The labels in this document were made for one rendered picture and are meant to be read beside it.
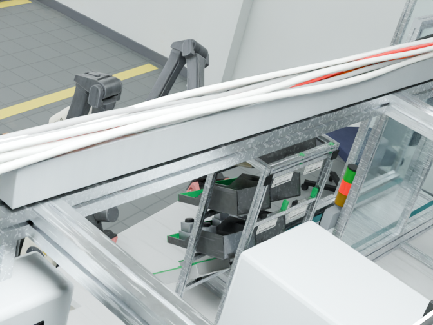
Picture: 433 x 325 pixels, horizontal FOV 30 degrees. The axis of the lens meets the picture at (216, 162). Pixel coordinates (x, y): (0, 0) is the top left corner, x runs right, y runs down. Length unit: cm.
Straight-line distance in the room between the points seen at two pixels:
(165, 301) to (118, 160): 25
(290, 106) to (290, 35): 483
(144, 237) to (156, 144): 205
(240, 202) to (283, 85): 101
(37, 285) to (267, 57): 535
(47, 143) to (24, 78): 521
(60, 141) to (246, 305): 49
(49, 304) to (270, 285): 38
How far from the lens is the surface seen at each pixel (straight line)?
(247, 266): 130
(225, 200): 232
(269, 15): 625
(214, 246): 240
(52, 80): 622
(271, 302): 130
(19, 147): 95
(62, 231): 99
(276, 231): 254
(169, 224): 327
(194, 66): 295
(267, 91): 129
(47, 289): 106
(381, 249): 345
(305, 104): 140
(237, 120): 125
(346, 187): 290
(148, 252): 309
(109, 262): 95
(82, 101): 256
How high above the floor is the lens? 267
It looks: 28 degrees down
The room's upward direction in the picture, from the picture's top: 16 degrees clockwise
